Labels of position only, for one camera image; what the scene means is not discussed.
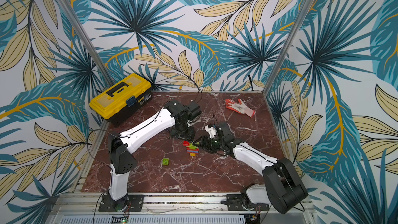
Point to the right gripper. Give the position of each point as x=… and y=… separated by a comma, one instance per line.
x=208, y=143

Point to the aluminium front rail frame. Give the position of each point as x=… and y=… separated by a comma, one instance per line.
x=175, y=208

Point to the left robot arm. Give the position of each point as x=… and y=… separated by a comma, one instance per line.
x=173, y=116

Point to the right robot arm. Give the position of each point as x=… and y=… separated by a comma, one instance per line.
x=282, y=188

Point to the red white work glove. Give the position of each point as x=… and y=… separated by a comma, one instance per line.
x=239, y=107

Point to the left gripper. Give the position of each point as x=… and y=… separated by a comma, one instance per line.
x=189, y=136

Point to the long green lego brick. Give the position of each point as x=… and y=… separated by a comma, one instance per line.
x=191, y=146

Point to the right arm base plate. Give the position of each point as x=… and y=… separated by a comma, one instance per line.
x=237, y=202

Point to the green square lego brick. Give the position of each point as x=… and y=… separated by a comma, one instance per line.
x=165, y=161

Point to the yellow black toolbox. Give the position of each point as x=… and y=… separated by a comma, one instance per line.
x=118, y=103

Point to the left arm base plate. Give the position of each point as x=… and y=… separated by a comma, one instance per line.
x=128, y=203

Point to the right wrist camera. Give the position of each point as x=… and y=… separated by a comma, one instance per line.
x=211, y=130

